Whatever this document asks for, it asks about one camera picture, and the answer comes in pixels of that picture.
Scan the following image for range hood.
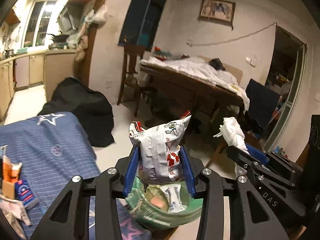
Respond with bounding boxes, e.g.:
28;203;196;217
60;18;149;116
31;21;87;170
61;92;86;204
57;3;83;34

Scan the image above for kitchen window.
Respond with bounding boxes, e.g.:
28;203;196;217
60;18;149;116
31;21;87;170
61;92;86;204
22;0;57;48

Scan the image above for green lined trash bin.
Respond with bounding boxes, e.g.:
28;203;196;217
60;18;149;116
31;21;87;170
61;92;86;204
126;177;202;230

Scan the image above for white cloth on table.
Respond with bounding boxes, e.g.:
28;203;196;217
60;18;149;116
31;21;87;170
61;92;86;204
136;56;250;112

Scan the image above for black bag on floor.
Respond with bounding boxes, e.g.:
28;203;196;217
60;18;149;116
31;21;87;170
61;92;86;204
39;77;114;147

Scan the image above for orange white paper box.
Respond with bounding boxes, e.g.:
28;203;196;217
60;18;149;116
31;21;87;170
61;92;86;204
1;145;23;184

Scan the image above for wooden chair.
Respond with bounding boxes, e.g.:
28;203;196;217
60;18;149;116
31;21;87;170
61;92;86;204
117;43;153;117

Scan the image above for dark interior window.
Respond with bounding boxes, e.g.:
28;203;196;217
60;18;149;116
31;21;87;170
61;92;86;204
118;0;166;51

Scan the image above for beige kitchen cabinets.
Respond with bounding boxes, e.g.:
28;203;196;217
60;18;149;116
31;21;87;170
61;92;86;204
1;49;77;122

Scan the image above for white tissue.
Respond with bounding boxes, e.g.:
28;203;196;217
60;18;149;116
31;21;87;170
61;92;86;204
213;117;249;154

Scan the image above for black wok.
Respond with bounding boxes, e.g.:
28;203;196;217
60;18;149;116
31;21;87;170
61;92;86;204
47;33;69;43

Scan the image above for wooden dining table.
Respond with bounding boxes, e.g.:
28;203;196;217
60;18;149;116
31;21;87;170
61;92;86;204
140;63;245;121

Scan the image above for blue star-pattern tablecloth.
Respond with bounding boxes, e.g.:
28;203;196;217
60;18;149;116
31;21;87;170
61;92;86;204
1;112;151;239

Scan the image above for white red snack bag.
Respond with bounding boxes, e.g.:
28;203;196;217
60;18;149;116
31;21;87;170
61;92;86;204
129;111;191;185

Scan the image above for wall cable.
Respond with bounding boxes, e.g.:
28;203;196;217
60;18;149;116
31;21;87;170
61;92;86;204
186;22;278;48

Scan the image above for blue tissue pack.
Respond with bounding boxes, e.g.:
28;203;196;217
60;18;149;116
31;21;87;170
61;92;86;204
15;178;40;211

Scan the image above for framed picture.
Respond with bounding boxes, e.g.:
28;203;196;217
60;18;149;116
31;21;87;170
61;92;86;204
198;0;236;28

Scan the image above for hanging white plastic bag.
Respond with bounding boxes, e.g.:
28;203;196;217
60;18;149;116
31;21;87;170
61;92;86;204
84;4;108;25

